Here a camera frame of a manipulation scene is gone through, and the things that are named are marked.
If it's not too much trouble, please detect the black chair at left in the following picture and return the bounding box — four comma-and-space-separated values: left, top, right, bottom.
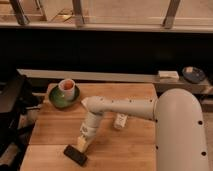
0, 71, 44, 171

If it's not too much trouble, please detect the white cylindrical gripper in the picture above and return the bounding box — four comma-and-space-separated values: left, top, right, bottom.
77, 112, 103, 153

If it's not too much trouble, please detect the white cup with orange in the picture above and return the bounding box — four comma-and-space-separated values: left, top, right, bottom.
58, 79, 75, 100

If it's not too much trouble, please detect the black eraser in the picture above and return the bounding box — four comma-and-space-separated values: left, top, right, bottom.
63, 145, 87, 166

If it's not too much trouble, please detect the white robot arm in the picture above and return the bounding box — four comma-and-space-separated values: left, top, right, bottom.
77, 88, 209, 171

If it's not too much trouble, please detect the green bowl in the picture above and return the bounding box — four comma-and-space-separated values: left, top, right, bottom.
49, 86, 80, 109

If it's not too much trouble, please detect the white bottle lying down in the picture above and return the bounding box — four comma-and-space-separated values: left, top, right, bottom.
114, 113, 128, 130

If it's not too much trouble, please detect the white box on ledge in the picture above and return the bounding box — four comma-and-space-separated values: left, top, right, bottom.
158, 71, 179, 79

